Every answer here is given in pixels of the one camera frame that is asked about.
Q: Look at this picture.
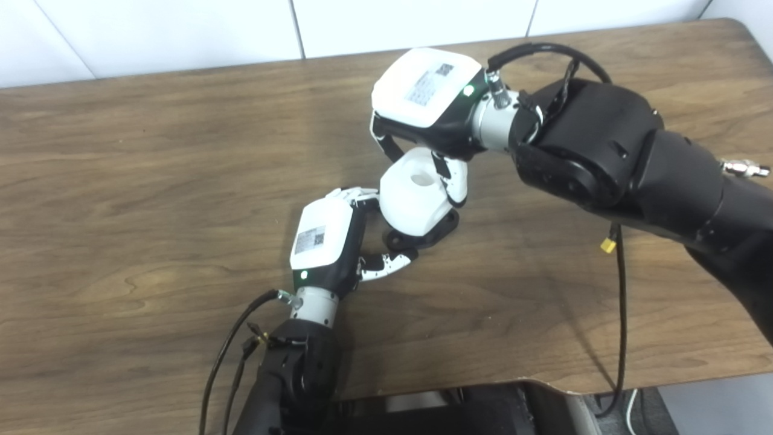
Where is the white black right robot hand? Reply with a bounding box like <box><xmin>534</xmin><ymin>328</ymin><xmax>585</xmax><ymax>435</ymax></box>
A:
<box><xmin>370</xmin><ymin>48</ymin><xmax>493</xmax><ymax>209</ymax></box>

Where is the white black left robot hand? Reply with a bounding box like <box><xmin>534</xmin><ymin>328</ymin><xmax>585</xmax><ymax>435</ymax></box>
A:
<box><xmin>289</xmin><ymin>187</ymin><xmax>419</xmax><ymax>301</ymax></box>

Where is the round white piece with holes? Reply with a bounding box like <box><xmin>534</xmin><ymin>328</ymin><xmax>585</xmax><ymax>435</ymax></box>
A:
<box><xmin>379</xmin><ymin>147</ymin><xmax>458</xmax><ymax>237</ymax></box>

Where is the black holder part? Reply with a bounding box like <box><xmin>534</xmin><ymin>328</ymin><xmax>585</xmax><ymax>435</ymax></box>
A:
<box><xmin>383</xmin><ymin>208</ymin><xmax>460</xmax><ymax>251</ymax></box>

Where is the dark robot torso edge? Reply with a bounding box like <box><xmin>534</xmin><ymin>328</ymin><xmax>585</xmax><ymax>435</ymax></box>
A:
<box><xmin>326</xmin><ymin>381</ymin><xmax>605</xmax><ymax>435</ymax></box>

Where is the silver connector plug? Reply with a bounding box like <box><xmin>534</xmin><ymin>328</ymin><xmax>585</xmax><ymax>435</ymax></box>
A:
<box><xmin>720</xmin><ymin>159</ymin><xmax>771</xmax><ymax>178</ymax></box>

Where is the thick black right wrist cable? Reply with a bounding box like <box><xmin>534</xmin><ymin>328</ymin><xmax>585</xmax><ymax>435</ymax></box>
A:
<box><xmin>486</xmin><ymin>42</ymin><xmax>612</xmax><ymax>109</ymax></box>

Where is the thick black wrist cable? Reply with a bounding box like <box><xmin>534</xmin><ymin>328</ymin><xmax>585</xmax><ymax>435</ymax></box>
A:
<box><xmin>198</xmin><ymin>289</ymin><xmax>303</xmax><ymax>435</ymax></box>
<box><xmin>486</xmin><ymin>42</ymin><xmax>612</xmax><ymax>109</ymax></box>

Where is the thin black wire yellow tag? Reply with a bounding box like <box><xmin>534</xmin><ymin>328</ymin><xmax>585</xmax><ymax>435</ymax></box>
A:
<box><xmin>222</xmin><ymin>323</ymin><xmax>269</xmax><ymax>435</ymax></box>

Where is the thick black left wrist cable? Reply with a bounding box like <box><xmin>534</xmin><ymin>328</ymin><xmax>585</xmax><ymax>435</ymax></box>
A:
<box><xmin>198</xmin><ymin>289</ymin><xmax>303</xmax><ymax>435</ymax></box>

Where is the long black hanging cable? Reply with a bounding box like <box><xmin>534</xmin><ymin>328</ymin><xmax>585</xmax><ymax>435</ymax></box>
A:
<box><xmin>595</xmin><ymin>224</ymin><xmax>629</xmax><ymax>419</ymax></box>

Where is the thin white floor cable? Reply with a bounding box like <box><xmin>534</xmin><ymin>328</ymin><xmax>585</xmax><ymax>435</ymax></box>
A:
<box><xmin>623</xmin><ymin>390</ymin><xmax>641</xmax><ymax>435</ymax></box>

